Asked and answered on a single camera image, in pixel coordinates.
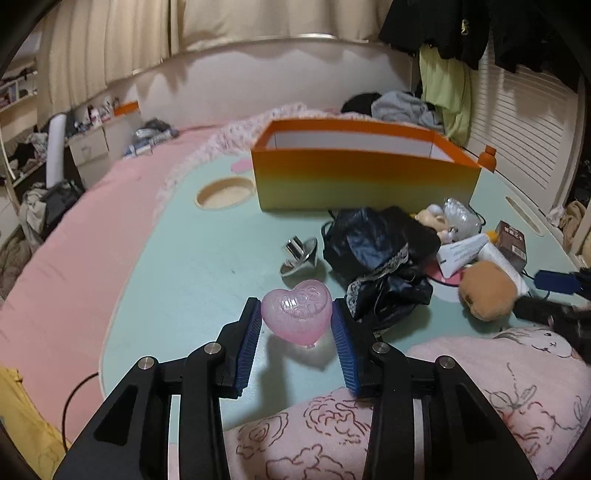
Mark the white tube with yellow cap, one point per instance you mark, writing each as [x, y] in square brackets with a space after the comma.
[459, 254]

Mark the small orange bottle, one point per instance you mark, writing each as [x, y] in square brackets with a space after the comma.
[487, 159]

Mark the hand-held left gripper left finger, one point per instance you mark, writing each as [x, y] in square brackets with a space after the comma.
[249, 350]

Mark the small orange shelf box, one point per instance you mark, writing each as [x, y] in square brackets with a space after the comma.
[125, 108]

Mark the small brown carton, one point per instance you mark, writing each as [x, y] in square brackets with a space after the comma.
[512, 242]

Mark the brown plush toy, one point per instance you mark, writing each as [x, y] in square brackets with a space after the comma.
[489, 286]

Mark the grey crumpled clothing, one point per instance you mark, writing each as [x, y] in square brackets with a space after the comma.
[401, 108]

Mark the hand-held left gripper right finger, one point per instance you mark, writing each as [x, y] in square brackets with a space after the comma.
[344, 350]

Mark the black crumpled clothing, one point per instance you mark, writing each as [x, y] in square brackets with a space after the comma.
[358, 102]

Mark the person's pink floral pyjama legs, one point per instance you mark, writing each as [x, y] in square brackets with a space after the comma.
[531, 392]

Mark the bottles on shelf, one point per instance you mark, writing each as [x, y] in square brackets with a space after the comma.
[97, 115]

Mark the pile of dark clothes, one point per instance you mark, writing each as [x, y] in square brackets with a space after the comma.
[150, 136]

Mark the pile of mixed laundry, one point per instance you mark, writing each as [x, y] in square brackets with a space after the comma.
[27, 147]

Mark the pink translucent heart-shaped case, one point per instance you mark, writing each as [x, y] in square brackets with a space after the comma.
[295, 314]

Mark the pink floral fluffy blanket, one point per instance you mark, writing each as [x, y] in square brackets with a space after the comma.
[221, 138]

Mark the cream toy figurine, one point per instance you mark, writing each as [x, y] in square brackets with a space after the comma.
[431, 219]

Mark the black hanging clothes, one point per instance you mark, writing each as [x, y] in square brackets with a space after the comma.
[438, 23]

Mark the black bag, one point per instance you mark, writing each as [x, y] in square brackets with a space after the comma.
[60, 203]

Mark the yellow cloth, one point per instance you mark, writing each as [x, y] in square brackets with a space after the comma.
[23, 415]

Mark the white rolled tube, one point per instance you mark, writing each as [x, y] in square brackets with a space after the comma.
[56, 152]

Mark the white slatted panel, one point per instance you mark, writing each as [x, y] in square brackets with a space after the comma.
[526, 124]

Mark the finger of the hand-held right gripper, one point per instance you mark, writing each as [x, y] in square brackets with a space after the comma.
[554, 280]
[554, 314]

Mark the clear plastic package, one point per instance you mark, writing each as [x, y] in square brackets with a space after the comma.
[459, 214]

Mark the bed with pink sheet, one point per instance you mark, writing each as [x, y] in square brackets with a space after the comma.
[69, 277]

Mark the plain white tube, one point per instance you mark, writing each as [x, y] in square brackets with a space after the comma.
[496, 256]

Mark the orange cardboard box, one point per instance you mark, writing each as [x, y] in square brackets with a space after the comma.
[360, 184]

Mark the white padded headboard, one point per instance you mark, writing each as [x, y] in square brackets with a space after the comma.
[258, 78]

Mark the white bedside dresser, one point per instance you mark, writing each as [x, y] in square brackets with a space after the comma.
[90, 147]

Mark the light green hanging garment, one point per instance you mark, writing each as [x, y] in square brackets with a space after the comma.
[438, 83]

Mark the wall bookshelf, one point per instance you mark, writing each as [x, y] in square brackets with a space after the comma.
[16, 87]

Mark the shiny silver metal object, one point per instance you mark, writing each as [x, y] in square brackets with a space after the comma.
[300, 256]

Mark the cream crumpled cloth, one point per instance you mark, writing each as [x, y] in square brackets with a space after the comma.
[577, 221]

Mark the black lace-trimmed cloth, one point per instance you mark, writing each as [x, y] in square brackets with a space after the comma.
[369, 240]

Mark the beige curtain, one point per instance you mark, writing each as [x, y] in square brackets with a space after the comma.
[138, 37]

